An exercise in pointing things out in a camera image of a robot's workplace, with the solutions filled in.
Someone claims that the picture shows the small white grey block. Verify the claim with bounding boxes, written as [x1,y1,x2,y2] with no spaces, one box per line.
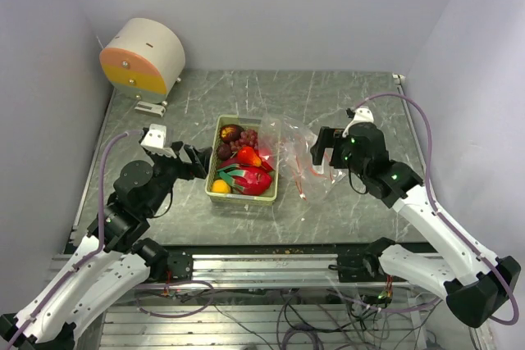
[135,101,166,118]

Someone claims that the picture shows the dark red apple toy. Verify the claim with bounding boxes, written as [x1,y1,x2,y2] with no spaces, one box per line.
[219,124,244,143]

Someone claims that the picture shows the pale green plastic basket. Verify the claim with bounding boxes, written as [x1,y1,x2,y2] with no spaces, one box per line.
[205,115,279,206]

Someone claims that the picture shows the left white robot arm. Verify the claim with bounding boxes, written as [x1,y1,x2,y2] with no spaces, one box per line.
[1,142,212,349]

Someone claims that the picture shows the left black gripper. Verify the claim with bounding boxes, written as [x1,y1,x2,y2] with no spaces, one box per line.
[144,140,212,215]

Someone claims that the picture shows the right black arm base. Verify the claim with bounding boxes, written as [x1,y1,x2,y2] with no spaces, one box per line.
[328,237,395,283]

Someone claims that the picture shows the loose cables under table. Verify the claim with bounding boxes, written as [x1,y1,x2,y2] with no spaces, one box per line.
[135,275,444,350]

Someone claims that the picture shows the orange fruit toy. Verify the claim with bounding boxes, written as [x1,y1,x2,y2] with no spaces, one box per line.
[211,180,231,193]

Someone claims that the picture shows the purple sweet potato toy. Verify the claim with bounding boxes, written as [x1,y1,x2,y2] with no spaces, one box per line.
[217,157,239,170]

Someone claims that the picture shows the red yellow mango toy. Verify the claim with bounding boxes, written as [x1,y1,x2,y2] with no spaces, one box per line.
[236,146,274,173]

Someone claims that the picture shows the round cream drawer cabinet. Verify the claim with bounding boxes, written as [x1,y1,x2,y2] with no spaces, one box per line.
[99,17,186,104]

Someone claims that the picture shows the aluminium frame rail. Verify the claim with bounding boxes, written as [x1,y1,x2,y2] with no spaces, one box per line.
[48,243,493,350]

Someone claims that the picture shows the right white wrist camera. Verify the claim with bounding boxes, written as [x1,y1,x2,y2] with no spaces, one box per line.
[342,107,374,138]

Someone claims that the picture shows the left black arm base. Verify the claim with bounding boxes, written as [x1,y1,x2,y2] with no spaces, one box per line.
[131,239,193,284]

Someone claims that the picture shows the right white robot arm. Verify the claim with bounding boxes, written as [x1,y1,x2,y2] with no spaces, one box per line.
[310,122,521,328]

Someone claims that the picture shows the pink dragon fruit toy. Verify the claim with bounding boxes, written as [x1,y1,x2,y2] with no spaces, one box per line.
[217,164,272,196]

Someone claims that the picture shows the white corner clip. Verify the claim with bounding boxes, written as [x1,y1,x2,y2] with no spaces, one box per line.
[392,74,405,84]

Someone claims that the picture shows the dark brown passion fruit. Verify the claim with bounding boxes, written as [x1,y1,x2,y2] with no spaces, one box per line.
[217,143,232,161]

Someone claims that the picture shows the purple grape bunch toy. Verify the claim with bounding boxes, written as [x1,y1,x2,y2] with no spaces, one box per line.
[230,129,258,152]

